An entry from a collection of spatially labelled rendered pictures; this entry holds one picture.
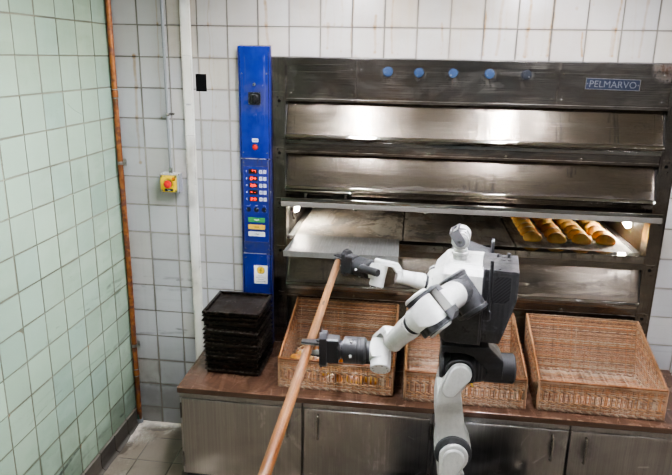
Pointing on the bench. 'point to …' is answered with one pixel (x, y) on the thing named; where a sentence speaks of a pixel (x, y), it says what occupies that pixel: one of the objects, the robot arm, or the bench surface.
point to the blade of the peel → (309, 245)
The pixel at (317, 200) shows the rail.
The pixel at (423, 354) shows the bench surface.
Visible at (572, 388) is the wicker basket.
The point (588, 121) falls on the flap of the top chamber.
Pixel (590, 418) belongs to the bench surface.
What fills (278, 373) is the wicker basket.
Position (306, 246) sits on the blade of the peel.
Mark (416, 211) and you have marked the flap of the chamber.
